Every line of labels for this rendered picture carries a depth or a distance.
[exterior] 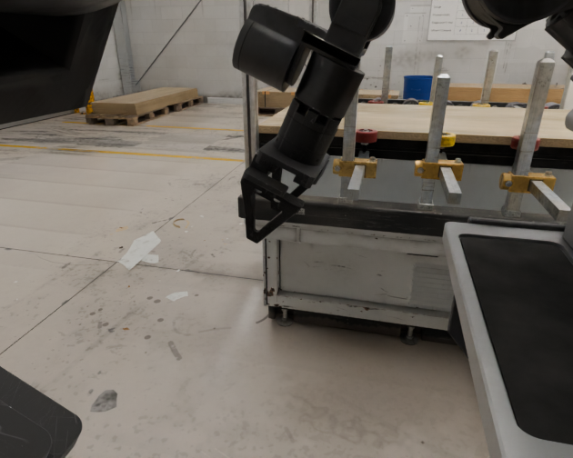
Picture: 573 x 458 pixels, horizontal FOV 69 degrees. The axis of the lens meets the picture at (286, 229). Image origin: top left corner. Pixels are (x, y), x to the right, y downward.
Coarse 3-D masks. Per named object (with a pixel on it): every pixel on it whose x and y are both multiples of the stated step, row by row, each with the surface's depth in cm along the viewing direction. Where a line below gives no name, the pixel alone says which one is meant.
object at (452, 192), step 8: (440, 168) 124; (448, 168) 123; (440, 176) 122; (448, 176) 116; (448, 184) 109; (456, 184) 109; (448, 192) 105; (456, 192) 104; (448, 200) 105; (456, 200) 104
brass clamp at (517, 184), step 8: (504, 176) 123; (512, 176) 121; (520, 176) 121; (528, 176) 120; (536, 176) 120; (544, 176) 120; (552, 176) 120; (504, 184) 123; (512, 184) 122; (520, 184) 122; (528, 184) 121; (552, 184) 120; (520, 192) 123; (528, 192) 122
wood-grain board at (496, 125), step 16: (368, 112) 184; (384, 112) 184; (400, 112) 184; (416, 112) 184; (448, 112) 184; (464, 112) 184; (480, 112) 184; (496, 112) 184; (512, 112) 184; (544, 112) 184; (560, 112) 184; (272, 128) 154; (368, 128) 150; (384, 128) 150; (400, 128) 150; (416, 128) 150; (448, 128) 150; (464, 128) 150; (480, 128) 150; (496, 128) 150; (512, 128) 150; (544, 128) 150; (560, 128) 150; (544, 144) 136; (560, 144) 135
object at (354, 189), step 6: (360, 156) 140; (366, 156) 140; (360, 168) 127; (354, 174) 121; (360, 174) 121; (354, 180) 116; (360, 180) 116; (348, 186) 111; (354, 186) 111; (360, 186) 115; (348, 192) 110; (354, 192) 109; (348, 198) 111; (354, 198) 110
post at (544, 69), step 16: (544, 64) 109; (544, 80) 111; (528, 96) 116; (544, 96) 112; (528, 112) 115; (528, 128) 116; (528, 144) 118; (528, 160) 119; (512, 192) 124; (512, 208) 126
